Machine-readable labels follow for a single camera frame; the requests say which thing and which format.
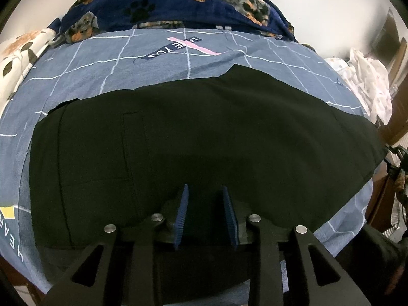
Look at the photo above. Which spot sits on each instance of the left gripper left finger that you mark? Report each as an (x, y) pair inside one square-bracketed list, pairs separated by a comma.
[(119, 267)]

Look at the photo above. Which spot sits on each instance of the navy dog print blanket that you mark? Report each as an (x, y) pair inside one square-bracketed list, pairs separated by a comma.
[(88, 18)]

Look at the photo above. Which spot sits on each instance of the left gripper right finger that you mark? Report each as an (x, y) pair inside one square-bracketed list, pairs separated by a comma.
[(287, 266)]

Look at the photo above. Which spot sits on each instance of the blue grid bedsheet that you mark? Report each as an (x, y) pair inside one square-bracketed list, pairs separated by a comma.
[(126, 60)]

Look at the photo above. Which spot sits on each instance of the white floral pillow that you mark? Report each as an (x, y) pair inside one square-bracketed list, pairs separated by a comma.
[(18, 57)]

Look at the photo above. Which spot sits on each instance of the white patterned cloth pile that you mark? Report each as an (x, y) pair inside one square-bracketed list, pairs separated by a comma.
[(368, 79)]

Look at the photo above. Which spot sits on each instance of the black pants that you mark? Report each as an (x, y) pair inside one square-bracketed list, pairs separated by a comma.
[(121, 156)]

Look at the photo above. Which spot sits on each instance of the dark wall television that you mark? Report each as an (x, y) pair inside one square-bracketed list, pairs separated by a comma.
[(386, 44)]

